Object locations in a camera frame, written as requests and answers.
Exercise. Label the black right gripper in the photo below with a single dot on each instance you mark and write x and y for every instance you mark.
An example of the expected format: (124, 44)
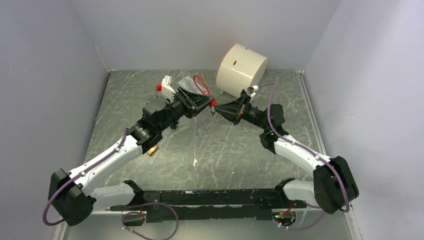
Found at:
(235, 110)

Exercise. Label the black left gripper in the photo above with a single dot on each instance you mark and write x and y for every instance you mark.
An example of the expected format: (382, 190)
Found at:
(193, 103)

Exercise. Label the red cable lock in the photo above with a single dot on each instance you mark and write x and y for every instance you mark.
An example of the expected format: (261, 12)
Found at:
(204, 90)

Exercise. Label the brass padlock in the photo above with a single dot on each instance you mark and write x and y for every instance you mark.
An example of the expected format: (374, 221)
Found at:
(152, 150)

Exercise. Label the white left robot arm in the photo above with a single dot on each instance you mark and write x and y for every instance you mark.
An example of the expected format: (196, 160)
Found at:
(74, 194)

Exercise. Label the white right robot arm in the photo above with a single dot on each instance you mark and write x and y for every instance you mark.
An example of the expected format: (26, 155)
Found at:
(332, 187)

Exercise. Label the clear plastic bag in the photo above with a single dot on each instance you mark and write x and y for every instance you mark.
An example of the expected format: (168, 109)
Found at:
(189, 84)

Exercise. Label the cream cylindrical container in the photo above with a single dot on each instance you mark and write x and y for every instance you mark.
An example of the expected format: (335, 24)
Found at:
(240, 68)

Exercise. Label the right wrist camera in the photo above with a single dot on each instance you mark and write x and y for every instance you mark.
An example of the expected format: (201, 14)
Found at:
(251, 91)

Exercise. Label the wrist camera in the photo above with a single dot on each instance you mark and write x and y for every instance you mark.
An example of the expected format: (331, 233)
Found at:
(251, 91)
(165, 88)

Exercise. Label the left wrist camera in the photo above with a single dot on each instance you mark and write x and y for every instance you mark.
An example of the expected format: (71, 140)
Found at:
(165, 88)

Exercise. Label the black table edge rail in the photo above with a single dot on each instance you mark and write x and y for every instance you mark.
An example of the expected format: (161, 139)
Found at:
(168, 205)

